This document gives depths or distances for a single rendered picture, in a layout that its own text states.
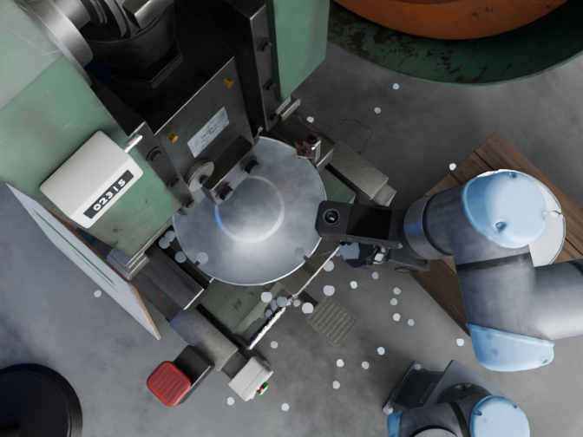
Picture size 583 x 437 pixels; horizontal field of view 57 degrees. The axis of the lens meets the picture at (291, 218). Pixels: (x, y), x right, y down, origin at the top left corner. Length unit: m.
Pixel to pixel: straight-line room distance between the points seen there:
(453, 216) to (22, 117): 0.40
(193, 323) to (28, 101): 0.78
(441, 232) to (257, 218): 0.48
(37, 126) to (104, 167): 0.06
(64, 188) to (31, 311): 1.50
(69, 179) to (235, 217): 0.56
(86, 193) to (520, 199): 0.39
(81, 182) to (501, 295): 0.39
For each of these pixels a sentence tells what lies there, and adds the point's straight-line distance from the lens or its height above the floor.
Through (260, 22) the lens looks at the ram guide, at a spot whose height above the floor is 1.25.
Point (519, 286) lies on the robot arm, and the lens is 0.57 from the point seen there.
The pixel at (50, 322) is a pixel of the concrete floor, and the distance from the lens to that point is 1.93.
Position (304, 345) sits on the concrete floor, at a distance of 1.75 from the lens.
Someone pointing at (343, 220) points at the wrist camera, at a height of 1.09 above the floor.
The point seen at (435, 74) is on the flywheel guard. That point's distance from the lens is 0.86.
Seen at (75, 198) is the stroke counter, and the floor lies 1.34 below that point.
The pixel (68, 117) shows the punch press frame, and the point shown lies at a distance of 0.45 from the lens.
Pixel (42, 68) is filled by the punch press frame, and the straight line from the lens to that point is 0.41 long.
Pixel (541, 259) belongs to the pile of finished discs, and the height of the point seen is 0.38.
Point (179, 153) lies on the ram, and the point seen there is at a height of 1.08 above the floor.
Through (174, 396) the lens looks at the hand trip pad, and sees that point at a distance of 1.01.
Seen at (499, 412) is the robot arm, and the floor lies 0.68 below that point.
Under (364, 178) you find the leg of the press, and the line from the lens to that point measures 1.18.
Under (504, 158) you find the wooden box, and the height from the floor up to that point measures 0.35.
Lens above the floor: 1.75
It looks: 75 degrees down
